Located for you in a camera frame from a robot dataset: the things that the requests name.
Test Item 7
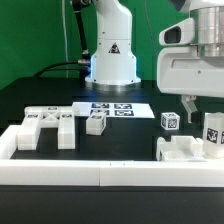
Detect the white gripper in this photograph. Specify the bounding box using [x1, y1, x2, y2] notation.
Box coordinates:
[157, 46, 224, 123]

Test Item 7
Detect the white chair seat part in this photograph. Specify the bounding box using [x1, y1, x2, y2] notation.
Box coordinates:
[156, 136, 205, 162]

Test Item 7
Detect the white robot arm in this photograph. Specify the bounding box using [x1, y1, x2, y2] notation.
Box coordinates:
[71, 0, 224, 122]

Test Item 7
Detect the white chair back part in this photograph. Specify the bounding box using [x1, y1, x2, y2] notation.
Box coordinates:
[17, 106, 75, 150]

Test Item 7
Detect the small white tagged cube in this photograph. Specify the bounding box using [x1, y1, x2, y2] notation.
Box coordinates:
[161, 112, 180, 130]

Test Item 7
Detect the white base tag sheet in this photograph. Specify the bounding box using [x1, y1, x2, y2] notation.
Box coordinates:
[72, 102, 155, 119]

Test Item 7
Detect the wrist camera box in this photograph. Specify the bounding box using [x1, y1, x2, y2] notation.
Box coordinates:
[159, 18, 195, 47]

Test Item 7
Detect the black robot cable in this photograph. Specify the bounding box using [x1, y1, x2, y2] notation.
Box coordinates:
[32, 9, 92, 78]

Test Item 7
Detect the white obstacle fence wall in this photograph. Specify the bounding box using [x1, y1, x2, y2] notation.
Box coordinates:
[0, 125, 224, 187]

